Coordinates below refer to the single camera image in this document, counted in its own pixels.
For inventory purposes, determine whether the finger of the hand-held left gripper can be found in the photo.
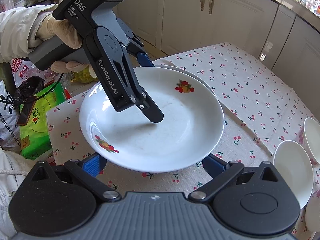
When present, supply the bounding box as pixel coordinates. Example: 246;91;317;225
125;31;156;68
95;45;165;124

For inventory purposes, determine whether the white jacket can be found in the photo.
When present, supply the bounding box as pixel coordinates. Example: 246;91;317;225
0;147;35;240

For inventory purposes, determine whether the plain white bowl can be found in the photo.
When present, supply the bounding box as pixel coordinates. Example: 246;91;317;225
305;189;320;240

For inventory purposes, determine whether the smartphone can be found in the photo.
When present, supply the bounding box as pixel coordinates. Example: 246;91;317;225
17;101;36;127

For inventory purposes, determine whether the person's left forearm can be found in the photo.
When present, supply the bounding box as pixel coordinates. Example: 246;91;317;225
0;3;59;63

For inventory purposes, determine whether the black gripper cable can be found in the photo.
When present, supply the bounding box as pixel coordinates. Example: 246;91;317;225
15;72;63;105

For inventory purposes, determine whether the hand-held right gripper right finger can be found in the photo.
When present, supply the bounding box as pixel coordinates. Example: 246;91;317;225
188;153;287;202

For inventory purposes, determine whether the red and white plastic bag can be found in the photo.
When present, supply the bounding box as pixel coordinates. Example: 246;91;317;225
10;57;52;87

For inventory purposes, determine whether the white kitchen cabinet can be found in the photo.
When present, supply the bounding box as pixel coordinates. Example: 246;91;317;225
110;0;320;85

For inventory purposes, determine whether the cherry-print tablecloth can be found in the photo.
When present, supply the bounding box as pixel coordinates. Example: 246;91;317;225
46;42;320;240

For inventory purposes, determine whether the white printed sack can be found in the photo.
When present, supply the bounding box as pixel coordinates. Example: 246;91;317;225
0;80;23;153

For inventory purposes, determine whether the person's left hand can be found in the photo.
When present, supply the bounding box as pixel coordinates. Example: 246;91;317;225
41;13;98;79

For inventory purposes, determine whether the white fruit-print plate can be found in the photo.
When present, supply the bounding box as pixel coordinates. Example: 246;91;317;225
79;67;225;173
154;64;218;100

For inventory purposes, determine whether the white bowl with pink flowers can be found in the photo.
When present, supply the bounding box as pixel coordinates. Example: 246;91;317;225
296;117;320;167
272;140;314;209

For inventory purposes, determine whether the green cardboard box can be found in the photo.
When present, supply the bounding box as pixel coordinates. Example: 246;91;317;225
19;82;66;160

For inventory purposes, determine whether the yellow plastic bag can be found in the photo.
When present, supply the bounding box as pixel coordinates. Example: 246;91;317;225
72;64;98;83

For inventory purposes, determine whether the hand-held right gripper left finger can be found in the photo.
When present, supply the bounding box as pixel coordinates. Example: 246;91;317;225
29;152;122;202

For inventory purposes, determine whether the black plastic bag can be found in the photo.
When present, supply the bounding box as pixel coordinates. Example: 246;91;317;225
14;76;45;103

